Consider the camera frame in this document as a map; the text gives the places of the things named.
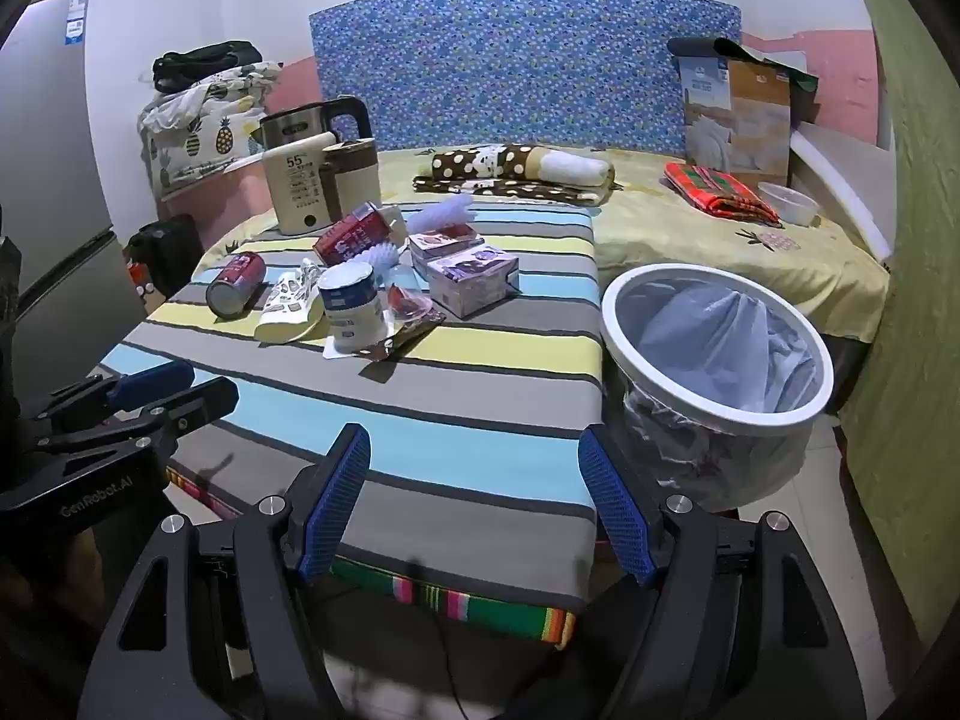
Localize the cardboard quilt box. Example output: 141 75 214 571
681 52 792 188

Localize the clear plastic bin liner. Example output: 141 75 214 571
611 274 822 511

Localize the clear plastic cup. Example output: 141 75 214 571
384 281 436 327

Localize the beige electric kettle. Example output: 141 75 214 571
259 95 368 236

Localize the pink storage box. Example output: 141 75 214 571
157 157 278 233

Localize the small purple printed box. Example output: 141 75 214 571
407 229 487 271

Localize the pineapple print bedding bundle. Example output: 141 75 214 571
137 64 284 200

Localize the white foam board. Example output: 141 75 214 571
793 131 893 256

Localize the striped tablecloth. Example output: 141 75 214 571
94 202 605 608

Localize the large purple printed box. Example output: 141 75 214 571
426 246 521 318

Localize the black cloth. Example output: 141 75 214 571
667 36 751 61

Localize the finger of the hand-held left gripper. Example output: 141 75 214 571
22 376 239 458
30 360 196 421

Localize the white tin can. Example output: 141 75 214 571
318 266 387 352

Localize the brown polka dot blanket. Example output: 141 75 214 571
412 142 617 205

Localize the green curtain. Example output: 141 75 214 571
840 0 960 646

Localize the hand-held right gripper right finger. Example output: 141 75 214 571
577 424 871 720

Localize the red drink can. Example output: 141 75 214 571
313 202 406 267
206 251 267 317

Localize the white paper packaging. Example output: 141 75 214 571
255 257 327 342

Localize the blue floral headboard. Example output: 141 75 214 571
309 0 743 155

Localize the white round trash bin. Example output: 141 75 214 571
600 264 835 515

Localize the yellow bed sheet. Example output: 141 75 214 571
191 146 892 338

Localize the black case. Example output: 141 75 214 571
126 216 205 301

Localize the red plaid cloth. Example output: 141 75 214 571
664 162 785 227

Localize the white bowl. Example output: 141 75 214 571
757 181 820 227

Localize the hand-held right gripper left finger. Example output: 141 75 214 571
75 422 372 720

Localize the beige brown lidded jug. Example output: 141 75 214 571
322 136 380 220

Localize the brown foil wrapper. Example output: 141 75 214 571
367 307 445 362

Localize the multicoloured striped cloth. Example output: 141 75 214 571
165 465 578 646

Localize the grey refrigerator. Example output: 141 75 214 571
0 0 147 421

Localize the black bag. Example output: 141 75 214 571
152 41 263 91

